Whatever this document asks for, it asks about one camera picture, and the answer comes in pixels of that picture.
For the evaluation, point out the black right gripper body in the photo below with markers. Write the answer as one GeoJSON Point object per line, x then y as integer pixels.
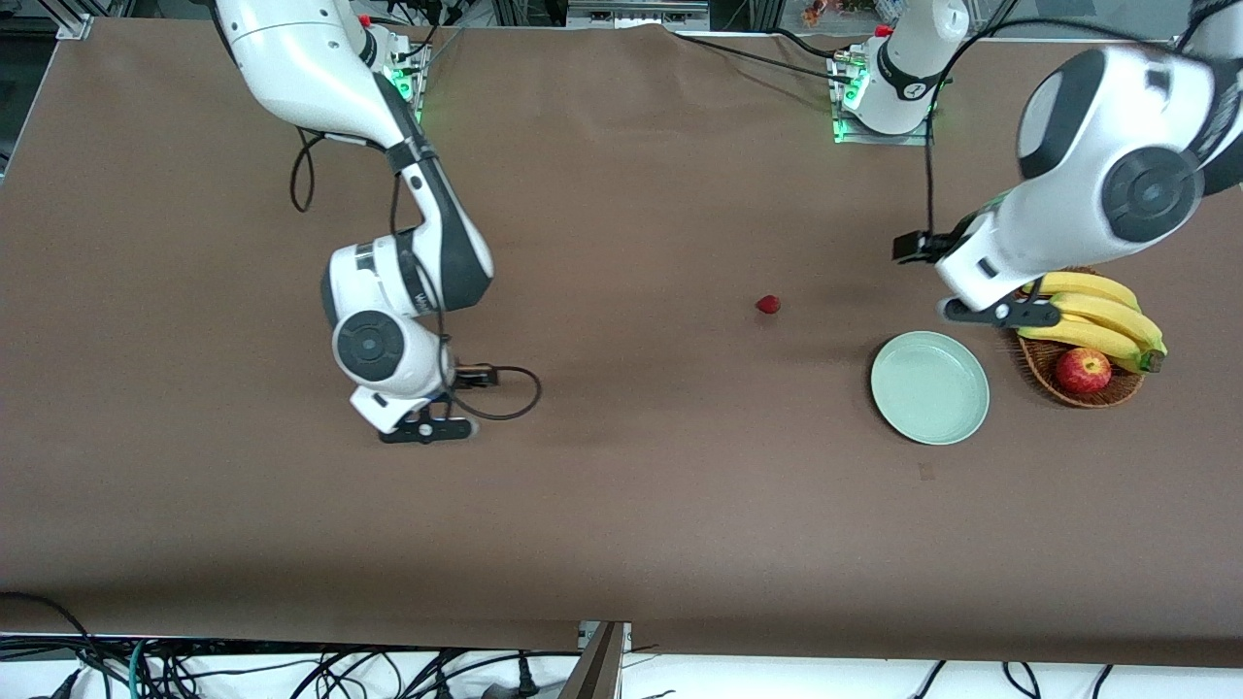
{"type": "Point", "coordinates": [475, 376]}

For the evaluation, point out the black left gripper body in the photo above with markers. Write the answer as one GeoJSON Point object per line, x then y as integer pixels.
{"type": "Point", "coordinates": [914, 247]}

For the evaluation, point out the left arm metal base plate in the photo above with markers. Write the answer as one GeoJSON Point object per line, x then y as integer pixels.
{"type": "Point", "coordinates": [884, 138]}

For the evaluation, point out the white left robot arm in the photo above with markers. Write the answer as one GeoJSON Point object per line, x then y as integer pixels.
{"type": "Point", "coordinates": [1097, 126]}

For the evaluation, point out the brown wooden beam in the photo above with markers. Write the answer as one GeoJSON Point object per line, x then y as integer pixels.
{"type": "Point", "coordinates": [597, 670]}

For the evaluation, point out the small red strawberry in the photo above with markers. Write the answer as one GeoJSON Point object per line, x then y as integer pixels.
{"type": "Point", "coordinates": [767, 304]}

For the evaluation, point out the brown table cover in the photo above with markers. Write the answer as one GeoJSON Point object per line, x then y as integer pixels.
{"type": "Point", "coordinates": [621, 485]}

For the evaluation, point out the orange background object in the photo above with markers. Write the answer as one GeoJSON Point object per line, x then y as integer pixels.
{"type": "Point", "coordinates": [821, 12]}

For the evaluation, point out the yellow banana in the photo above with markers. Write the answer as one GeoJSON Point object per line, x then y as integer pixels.
{"type": "Point", "coordinates": [1083, 335]}
{"type": "Point", "coordinates": [1107, 313]}
{"type": "Point", "coordinates": [1088, 285]}
{"type": "Point", "coordinates": [1128, 365]}

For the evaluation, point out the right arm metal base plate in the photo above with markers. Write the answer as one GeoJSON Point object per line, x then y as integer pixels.
{"type": "Point", "coordinates": [416, 92]}

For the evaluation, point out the red apple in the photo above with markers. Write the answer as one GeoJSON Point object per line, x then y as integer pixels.
{"type": "Point", "coordinates": [1083, 371]}

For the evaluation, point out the brown wicker basket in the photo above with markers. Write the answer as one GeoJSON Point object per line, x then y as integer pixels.
{"type": "Point", "coordinates": [1037, 371]}

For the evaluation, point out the aluminium frame profile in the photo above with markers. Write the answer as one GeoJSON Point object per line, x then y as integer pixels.
{"type": "Point", "coordinates": [76, 27]}

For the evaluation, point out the grey background box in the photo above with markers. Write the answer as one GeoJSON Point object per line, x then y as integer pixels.
{"type": "Point", "coordinates": [636, 15]}

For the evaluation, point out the small metal bracket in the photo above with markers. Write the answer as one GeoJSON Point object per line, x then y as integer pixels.
{"type": "Point", "coordinates": [587, 631]}

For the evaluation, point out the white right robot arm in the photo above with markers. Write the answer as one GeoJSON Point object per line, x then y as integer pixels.
{"type": "Point", "coordinates": [291, 58]}

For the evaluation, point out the pale green round plate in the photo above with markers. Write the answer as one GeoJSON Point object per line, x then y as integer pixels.
{"type": "Point", "coordinates": [929, 388]}

